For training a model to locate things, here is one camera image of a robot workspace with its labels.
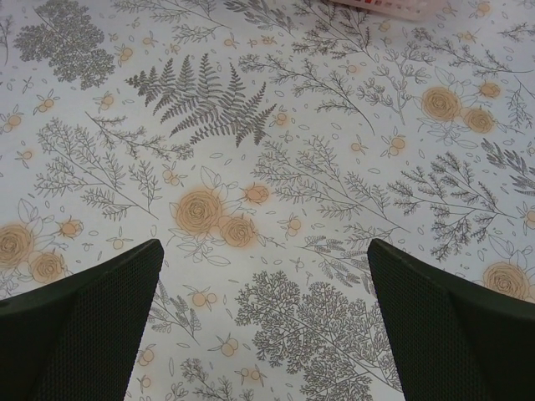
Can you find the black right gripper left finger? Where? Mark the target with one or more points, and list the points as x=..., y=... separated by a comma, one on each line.
x=78, y=338

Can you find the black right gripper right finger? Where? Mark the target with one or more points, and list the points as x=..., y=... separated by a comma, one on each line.
x=451, y=339

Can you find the floral patterned table mat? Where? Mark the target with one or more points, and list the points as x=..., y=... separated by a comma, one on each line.
x=266, y=144

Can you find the white plastic basket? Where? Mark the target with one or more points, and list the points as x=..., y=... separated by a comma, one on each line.
x=412, y=10

